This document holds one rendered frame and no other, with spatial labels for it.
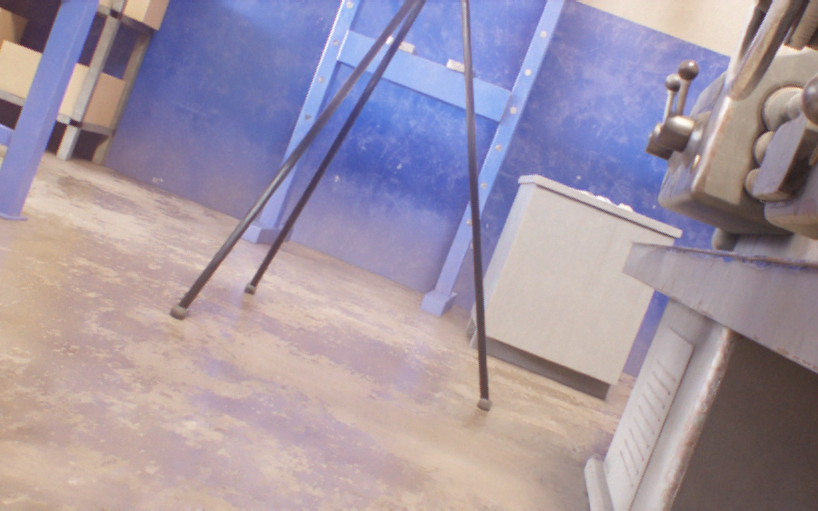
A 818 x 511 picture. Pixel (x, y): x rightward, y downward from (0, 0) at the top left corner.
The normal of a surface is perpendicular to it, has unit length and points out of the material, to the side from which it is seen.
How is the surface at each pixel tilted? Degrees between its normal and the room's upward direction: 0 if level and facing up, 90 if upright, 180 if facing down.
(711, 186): 90
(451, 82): 90
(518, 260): 90
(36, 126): 90
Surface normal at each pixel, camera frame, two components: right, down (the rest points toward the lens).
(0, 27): 0.93, 0.36
